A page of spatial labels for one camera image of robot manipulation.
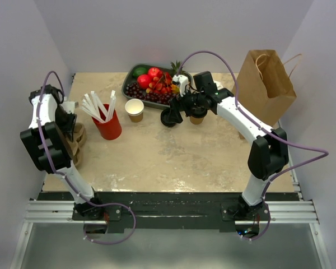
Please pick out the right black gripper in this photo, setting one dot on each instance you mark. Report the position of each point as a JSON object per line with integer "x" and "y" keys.
{"x": 175, "y": 106}

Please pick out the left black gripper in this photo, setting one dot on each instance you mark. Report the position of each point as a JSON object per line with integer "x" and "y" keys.
{"x": 68, "y": 128}

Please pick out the brown pulp cup carrier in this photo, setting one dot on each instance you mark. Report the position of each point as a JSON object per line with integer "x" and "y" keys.
{"x": 77, "y": 143}

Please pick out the brown paper coffee cup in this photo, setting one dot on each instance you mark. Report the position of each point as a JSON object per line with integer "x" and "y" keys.
{"x": 196, "y": 121}

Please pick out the black coffee cup lid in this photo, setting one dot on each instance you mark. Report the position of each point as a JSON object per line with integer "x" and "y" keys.
{"x": 199, "y": 113}

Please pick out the brown paper cups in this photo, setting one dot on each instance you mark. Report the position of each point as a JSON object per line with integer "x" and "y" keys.
{"x": 134, "y": 109}

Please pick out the brown paper bag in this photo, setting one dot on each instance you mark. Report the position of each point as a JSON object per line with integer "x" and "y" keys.
{"x": 264, "y": 86}

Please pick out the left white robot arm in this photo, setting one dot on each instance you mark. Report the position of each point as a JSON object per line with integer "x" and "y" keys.
{"x": 48, "y": 137}

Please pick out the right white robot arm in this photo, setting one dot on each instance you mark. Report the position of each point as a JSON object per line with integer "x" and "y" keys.
{"x": 268, "y": 154}

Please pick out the stacked black lids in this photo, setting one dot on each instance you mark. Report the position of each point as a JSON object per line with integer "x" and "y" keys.
{"x": 164, "y": 117}

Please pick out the orange spiky fruit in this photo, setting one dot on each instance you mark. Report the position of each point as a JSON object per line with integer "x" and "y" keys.
{"x": 175, "y": 89}

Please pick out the red plastic cup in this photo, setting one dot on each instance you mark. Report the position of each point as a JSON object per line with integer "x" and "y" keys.
{"x": 109, "y": 130}

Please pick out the red apple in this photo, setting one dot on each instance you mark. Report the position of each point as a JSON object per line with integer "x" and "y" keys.
{"x": 144, "y": 80}
{"x": 155, "y": 72}

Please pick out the dark grape bunch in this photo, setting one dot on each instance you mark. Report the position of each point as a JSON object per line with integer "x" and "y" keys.
{"x": 134, "y": 91}

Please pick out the white napkin wrapped cup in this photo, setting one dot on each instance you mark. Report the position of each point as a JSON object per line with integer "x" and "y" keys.
{"x": 219, "y": 85}

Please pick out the green lime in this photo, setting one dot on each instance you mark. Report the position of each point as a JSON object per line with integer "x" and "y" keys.
{"x": 139, "y": 71}

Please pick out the dark green fruit tray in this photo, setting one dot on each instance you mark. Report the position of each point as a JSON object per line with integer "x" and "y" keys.
{"x": 171, "y": 70}

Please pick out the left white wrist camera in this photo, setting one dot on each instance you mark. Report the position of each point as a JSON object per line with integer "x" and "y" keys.
{"x": 69, "y": 106}

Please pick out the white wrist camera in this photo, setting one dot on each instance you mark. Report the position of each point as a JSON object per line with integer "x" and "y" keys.
{"x": 69, "y": 106}
{"x": 181, "y": 82}

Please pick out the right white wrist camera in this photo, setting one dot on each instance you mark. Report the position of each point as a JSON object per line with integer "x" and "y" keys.
{"x": 181, "y": 82}

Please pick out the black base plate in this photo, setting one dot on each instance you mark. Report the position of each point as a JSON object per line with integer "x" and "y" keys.
{"x": 174, "y": 211}

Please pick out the aluminium rail frame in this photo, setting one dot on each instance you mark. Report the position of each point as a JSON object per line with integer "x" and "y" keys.
{"x": 191, "y": 159}

